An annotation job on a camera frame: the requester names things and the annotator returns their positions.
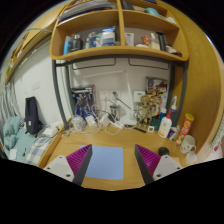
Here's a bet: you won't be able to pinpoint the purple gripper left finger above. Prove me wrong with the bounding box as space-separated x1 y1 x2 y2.
66 145 92 185

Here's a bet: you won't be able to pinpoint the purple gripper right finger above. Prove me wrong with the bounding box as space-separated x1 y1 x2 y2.
134 144 161 185

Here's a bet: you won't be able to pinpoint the black computer mouse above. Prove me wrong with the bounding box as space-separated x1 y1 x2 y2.
158 147 170 156

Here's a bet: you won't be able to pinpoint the blue mouse pad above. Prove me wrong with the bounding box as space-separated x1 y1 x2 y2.
85 146 124 180

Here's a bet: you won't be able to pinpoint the white lotion bottle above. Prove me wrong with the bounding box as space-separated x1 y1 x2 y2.
158 111 172 138

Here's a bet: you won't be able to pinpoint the wooden groot figurine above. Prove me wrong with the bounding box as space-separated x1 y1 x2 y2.
137 95 153 128

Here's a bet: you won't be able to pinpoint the white power adapter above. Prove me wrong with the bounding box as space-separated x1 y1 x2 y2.
86 115 96 126

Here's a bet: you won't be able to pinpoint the white mug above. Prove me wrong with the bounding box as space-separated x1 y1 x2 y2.
180 135 196 154

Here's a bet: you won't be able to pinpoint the dark blue spray bottle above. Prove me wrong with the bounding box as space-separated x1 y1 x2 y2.
170 96 177 126

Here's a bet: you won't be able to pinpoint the red yellow chips can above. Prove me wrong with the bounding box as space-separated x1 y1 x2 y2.
175 113 195 145

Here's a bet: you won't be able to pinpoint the black backpack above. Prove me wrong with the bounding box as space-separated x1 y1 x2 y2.
25 97 43 135

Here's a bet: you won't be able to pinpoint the robot model box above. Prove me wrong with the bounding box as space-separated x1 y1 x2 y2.
71 85 95 117

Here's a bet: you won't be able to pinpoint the teal pillow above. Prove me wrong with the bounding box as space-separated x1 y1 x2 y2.
3 116 21 149

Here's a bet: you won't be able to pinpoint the wooden wall shelf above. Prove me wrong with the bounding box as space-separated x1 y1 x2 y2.
50 0 189 61

